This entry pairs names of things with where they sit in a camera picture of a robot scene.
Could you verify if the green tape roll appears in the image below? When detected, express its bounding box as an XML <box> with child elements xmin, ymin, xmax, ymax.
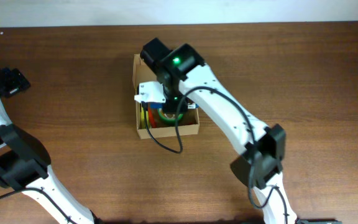
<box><xmin>157</xmin><ymin>108</ymin><xmax>183</xmax><ymax>126</ymax></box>

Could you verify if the brown cardboard box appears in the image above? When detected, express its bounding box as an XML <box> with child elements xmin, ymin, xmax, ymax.
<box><xmin>132</xmin><ymin>54</ymin><xmax>200</xmax><ymax>139</ymax></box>

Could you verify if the orange utility knife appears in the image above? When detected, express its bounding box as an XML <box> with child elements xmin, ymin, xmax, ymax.
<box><xmin>148</xmin><ymin>103</ymin><xmax>157</xmax><ymax>128</ymax></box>

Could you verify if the blue white marker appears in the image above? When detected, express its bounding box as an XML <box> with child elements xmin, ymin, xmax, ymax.
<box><xmin>149</xmin><ymin>103</ymin><xmax>199</xmax><ymax>110</ymax></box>

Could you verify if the yellow highlighter pen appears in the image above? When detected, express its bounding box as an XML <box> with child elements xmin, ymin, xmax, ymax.
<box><xmin>139</xmin><ymin>107</ymin><xmax>145</xmax><ymax>129</ymax></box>

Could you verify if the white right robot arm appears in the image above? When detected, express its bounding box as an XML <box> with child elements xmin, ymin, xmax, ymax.
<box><xmin>135</xmin><ymin>38</ymin><xmax>298</xmax><ymax>223</ymax></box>

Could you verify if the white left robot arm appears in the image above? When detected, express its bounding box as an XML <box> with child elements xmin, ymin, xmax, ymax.
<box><xmin>0</xmin><ymin>68</ymin><xmax>102</xmax><ymax>223</ymax></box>

